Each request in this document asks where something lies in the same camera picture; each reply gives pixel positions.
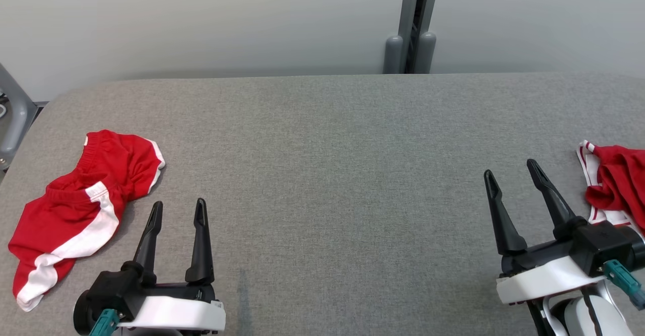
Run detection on black cable teal plug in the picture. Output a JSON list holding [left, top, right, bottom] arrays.
[[579, 259, 645, 336], [88, 308, 120, 336]]

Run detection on red shorts with white stripe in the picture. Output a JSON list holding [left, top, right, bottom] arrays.
[[8, 129, 166, 312]]

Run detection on black right cable teal plug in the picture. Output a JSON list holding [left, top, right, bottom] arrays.
[[579, 259, 645, 336]]

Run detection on black left cable teal plug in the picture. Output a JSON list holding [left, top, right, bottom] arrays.
[[88, 308, 120, 336]]

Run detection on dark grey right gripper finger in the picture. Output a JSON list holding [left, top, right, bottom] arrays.
[[484, 170, 528, 256], [527, 159, 588, 241]]

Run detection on grey metal frame leg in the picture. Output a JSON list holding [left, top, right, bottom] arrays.
[[0, 64, 38, 170]]

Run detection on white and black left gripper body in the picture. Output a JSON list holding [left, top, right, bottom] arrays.
[[120, 263, 226, 334]]

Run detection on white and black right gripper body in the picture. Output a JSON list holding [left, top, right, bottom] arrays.
[[496, 238, 605, 305]]

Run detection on grey partition post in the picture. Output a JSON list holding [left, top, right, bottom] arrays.
[[383, 0, 441, 75]]

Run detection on red jersey with white sleeves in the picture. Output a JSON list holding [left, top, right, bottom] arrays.
[[577, 140, 645, 241]]

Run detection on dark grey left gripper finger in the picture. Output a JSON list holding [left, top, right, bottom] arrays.
[[132, 201, 164, 286], [185, 198, 216, 285]]

